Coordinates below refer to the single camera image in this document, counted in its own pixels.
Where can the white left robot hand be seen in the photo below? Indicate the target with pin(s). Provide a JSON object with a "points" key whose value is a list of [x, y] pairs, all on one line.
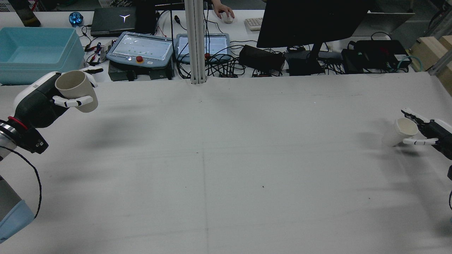
{"points": [[35, 102]]}

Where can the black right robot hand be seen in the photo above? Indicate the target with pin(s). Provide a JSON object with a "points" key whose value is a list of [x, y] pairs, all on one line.
{"points": [[438, 132]]}

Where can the bare person hand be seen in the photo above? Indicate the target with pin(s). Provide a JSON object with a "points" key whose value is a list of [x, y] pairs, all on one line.
{"points": [[221, 7]]}

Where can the grey computer mouse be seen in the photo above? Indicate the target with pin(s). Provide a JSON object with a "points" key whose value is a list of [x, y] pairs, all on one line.
{"points": [[228, 19]]}

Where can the white paper cup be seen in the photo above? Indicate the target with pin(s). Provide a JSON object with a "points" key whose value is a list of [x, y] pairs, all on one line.
{"points": [[397, 132]]}

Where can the beige cup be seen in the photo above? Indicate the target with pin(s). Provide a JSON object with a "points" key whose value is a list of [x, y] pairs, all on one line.
{"points": [[76, 88]]}

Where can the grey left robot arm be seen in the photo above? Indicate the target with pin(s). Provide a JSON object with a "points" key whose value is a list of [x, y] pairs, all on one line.
{"points": [[7, 137]]}

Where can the beige keyboard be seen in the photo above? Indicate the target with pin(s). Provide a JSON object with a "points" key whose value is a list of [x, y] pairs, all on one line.
{"points": [[253, 24]]}

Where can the teach pendant without button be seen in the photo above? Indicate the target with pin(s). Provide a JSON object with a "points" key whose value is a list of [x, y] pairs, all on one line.
{"points": [[215, 46]]}

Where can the light blue plastic bin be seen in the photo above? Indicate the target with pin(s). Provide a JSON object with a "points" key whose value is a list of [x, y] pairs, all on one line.
{"points": [[35, 53]]}

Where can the black power brick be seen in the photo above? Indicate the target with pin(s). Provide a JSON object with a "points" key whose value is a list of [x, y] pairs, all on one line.
{"points": [[261, 58]]}

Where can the aluminium profile bar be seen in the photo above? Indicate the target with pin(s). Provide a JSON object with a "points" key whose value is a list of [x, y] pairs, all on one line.
{"points": [[441, 65]]}

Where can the black adapter with orange clips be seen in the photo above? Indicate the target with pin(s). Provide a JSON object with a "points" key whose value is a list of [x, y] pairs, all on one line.
{"points": [[227, 75], [265, 74]]}

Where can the wooden box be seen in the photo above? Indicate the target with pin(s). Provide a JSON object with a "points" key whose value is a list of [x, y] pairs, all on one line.
{"points": [[429, 49]]}

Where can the dark container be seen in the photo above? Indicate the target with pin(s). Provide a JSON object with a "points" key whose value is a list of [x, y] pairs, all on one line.
{"points": [[26, 16]]}

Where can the black monitor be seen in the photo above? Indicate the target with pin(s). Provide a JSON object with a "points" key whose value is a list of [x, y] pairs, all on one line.
{"points": [[310, 21]]}

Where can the teach pendant with red button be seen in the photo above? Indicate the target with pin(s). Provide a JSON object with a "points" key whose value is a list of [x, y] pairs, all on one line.
{"points": [[141, 49]]}

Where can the black controller box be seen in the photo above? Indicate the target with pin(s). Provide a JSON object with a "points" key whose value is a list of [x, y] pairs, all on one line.
{"points": [[159, 74]]}

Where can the shiny blue object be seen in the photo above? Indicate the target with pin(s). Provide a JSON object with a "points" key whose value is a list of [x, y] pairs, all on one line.
{"points": [[75, 18]]}

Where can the black device box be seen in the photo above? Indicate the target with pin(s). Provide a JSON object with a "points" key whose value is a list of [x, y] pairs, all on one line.
{"points": [[374, 54]]}

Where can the black laptop with logo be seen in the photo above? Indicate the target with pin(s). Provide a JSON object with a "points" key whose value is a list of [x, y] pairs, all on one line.
{"points": [[120, 23]]}

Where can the grey panel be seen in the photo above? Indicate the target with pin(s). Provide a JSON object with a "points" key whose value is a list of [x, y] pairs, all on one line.
{"points": [[392, 23]]}

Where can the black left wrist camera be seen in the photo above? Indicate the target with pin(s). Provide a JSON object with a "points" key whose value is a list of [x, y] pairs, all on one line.
{"points": [[33, 141]]}

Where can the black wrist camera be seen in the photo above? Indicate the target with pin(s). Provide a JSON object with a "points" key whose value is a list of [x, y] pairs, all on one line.
{"points": [[450, 173], [33, 141]]}

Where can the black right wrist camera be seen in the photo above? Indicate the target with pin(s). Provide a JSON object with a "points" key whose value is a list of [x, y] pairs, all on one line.
{"points": [[450, 173]]}

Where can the aluminium camera post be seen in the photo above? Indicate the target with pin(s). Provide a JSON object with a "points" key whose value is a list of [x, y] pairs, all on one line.
{"points": [[196, 42]]}

